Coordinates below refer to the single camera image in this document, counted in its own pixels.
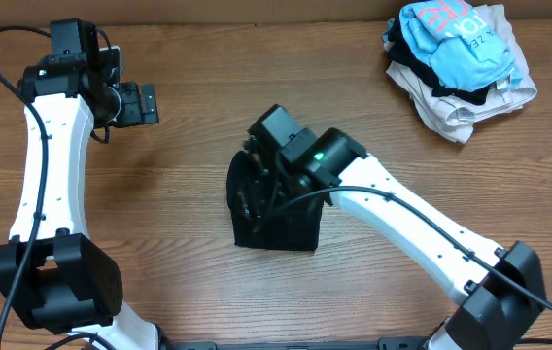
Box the black t-shirt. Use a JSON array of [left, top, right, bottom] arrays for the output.
[[226, 151, 324, 252]]

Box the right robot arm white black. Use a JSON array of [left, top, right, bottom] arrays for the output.
[[226, 105, 546, 349]]

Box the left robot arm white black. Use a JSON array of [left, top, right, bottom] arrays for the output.
[[0, 19, 169, 349]]

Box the beige folded garment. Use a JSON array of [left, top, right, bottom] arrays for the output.
[[387, 4, 537, 144]]

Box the black folded garment in pile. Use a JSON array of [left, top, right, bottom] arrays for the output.
[[383, 18, 489, 106]]

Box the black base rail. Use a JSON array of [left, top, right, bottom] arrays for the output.
[[155, 336, 428, 350]]

